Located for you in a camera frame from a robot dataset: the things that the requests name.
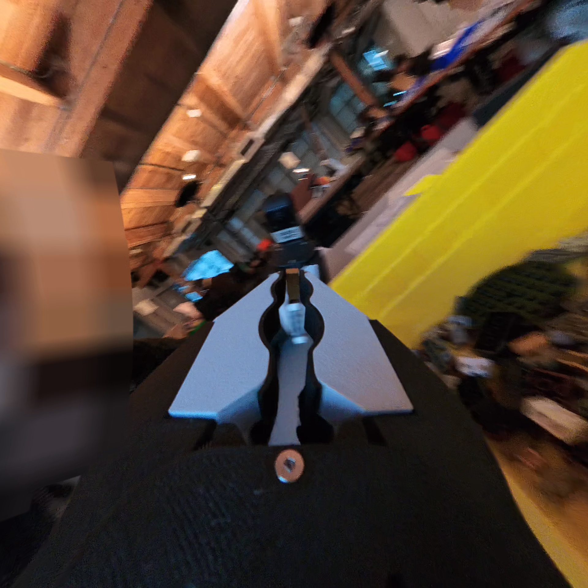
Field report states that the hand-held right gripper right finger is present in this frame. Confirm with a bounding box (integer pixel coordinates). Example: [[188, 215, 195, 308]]
[[299, 271, 415, 444]]

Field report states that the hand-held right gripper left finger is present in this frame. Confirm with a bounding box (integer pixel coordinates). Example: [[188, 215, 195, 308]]
[[168, 271, 282, 444]]

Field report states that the yellow plastic bin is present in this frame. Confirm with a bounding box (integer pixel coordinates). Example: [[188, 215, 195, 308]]
[[330, 39, 588, 588]]

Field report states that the arched window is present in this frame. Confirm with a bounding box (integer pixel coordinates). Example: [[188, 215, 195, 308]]
[[183, 250, 236, 282]]

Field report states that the yellow sticky note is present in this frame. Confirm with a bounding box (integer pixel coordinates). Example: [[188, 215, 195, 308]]
[[403, 174, 443, 197]]

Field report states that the pile of loose toy bricks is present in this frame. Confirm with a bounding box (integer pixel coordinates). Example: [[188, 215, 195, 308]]
[[413, 250, 588, 460]]

